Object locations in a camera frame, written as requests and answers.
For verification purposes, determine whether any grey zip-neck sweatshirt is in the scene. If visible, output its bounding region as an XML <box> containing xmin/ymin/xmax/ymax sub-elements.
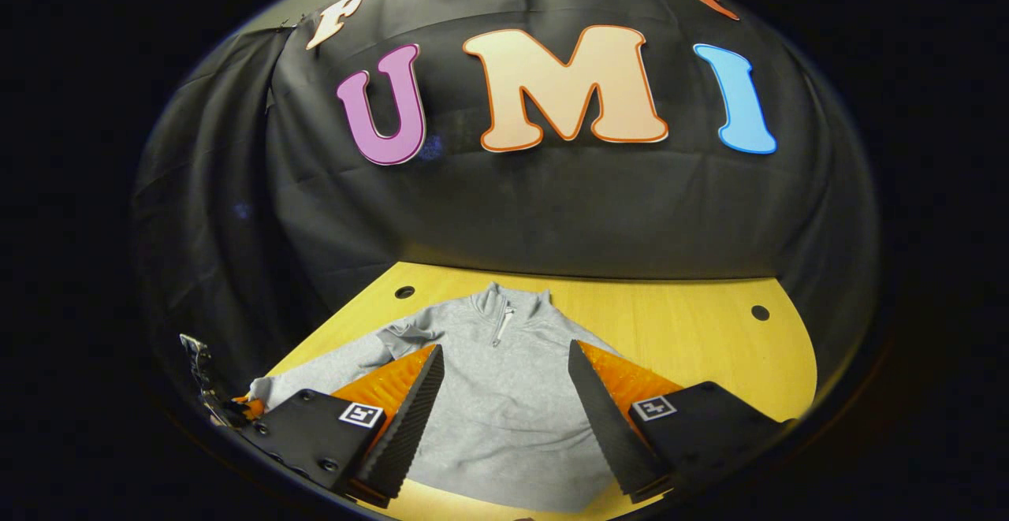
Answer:
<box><xmin>251</xmin><ymin>282</ymin><xmax>631</xmax><ymax>514</ymax></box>

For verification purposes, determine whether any black backdrop cloth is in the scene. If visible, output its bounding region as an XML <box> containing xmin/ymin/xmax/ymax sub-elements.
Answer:
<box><xmin>134</xmin><ymin>0</ymin><xmax>880</xmax><ymax>427</ymax></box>

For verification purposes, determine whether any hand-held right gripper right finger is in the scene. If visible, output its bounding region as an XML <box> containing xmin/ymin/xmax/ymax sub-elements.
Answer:
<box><xmin>568</xmin><ymin>340</ymin><xmax>797</xmax><ymax>504</ymax></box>

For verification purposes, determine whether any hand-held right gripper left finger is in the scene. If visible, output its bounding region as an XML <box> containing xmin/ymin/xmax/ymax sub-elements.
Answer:
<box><xmin>240</xmin><ymin>344</ymin><xmax>446</xmax><ymax>508</ymax></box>

